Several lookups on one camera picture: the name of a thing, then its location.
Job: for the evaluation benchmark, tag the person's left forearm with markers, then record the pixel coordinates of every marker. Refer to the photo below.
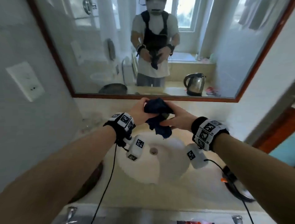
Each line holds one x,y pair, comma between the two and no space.
64,170

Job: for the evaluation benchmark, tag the person's left fingers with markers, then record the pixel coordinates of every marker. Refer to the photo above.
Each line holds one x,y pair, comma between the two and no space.
145,101

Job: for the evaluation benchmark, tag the black wristband with marker blocks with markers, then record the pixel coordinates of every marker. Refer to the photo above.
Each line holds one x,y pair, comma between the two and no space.
122,122
207,132

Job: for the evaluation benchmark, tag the white wall outlet plate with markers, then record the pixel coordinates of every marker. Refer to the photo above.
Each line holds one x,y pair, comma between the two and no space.
25,80

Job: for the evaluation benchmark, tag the brown wooden door frame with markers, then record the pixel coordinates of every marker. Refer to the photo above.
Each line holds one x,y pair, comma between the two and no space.
276,131

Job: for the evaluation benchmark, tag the person's right forearm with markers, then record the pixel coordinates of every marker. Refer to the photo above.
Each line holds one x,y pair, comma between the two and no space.
258,170

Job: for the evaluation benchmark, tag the dark blue cloth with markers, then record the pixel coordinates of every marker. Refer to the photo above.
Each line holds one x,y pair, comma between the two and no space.
159,108

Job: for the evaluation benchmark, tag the dark round tray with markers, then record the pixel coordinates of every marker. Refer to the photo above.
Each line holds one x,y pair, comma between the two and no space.
89,180

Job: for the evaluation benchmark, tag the person's right thumb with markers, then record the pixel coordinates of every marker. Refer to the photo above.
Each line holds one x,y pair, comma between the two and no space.
167,123

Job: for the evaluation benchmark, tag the person's left hand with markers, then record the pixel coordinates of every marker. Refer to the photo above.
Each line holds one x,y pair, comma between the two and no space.
138,112

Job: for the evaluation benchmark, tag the white wrist camera with markers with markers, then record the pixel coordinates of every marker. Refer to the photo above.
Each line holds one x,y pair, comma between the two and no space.
136,147
196,157

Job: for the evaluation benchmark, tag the stainless steel electric kettle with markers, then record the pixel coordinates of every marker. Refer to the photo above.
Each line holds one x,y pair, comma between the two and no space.
242,191

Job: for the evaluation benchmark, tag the wooden framed wall mirror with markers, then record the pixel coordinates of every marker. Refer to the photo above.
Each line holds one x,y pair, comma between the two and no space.
96,57

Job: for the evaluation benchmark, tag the metal sink drain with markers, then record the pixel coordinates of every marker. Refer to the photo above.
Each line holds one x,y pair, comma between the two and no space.
153,151

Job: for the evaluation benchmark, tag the person's right hand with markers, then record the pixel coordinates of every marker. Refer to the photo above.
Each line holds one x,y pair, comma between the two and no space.
183,120

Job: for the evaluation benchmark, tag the white sink basin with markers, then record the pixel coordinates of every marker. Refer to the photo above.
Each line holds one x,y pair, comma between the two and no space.
161,166

